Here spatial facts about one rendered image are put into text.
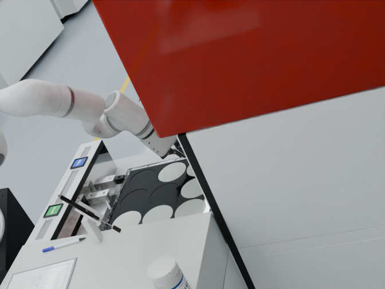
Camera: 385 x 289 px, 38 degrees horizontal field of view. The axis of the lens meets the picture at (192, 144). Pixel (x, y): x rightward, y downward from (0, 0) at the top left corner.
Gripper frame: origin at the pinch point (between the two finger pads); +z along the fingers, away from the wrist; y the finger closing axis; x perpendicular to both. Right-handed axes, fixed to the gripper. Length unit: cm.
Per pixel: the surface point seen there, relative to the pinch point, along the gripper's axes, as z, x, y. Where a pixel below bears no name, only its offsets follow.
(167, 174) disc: 1.2, -0.2, 8.6
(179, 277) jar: -19, 60, 22
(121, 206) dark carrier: -6.5, 0.8, 25.4
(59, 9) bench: 104, -630, -49
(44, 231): -22, -2, 45
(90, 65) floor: 108, -413, -10
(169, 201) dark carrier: -1.3, 13.9, 14.1
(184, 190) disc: 1.2, 13.2, 8.8
